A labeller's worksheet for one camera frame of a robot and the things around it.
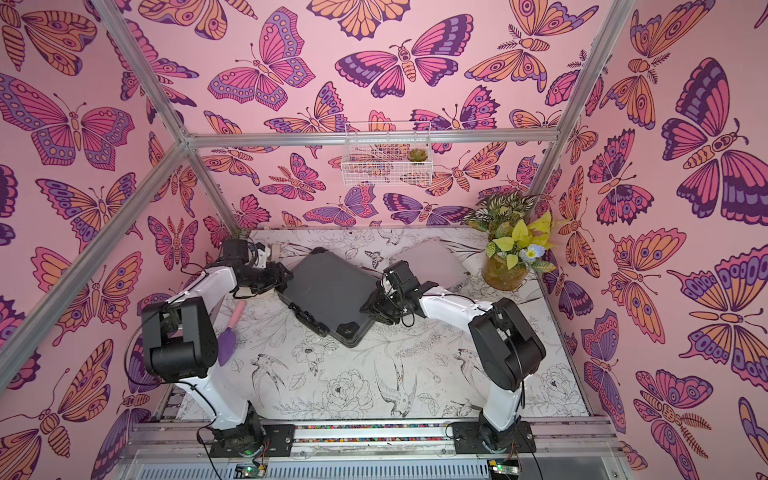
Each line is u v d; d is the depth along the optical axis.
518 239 0.87
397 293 0.71
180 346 0.51
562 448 0.73
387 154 0.96
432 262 1.09
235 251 0.77
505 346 0.47
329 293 0.93
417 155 0.92
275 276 0.85
